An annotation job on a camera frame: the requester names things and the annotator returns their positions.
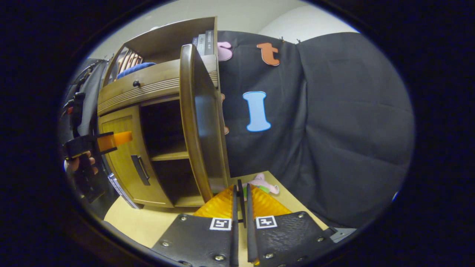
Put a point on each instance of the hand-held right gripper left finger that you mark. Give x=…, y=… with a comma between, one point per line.
x=235, y=241

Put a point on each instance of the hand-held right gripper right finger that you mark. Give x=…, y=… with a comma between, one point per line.
x=250, y=237

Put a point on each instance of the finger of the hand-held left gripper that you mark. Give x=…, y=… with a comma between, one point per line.
x=115, y=140

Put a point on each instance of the wooden cabinet door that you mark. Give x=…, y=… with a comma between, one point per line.
x=122, y=167
x=206, y=129

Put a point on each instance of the wooden double-door shoe cabinet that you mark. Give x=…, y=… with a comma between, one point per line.
x=159, y=37

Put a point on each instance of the pink and green plush toy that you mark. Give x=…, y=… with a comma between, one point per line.
x=265, y=184

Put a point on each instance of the wooden inner shelf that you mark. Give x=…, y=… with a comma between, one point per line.
x=172, y=155

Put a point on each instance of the black round drawer knob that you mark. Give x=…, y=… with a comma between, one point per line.
x=136, y=83

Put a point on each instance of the wooden ribbed drawer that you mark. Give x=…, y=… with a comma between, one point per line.
x=156, y=81

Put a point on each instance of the blue towel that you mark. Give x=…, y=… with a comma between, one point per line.
x=135, y=69

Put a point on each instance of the illustrated blue book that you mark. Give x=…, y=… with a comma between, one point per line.
x=195, y=41

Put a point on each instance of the grey spine book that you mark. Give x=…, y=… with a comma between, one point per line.
x=202, y=43

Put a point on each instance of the black backdrop cloth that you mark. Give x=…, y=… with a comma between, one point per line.
x=334, y=129

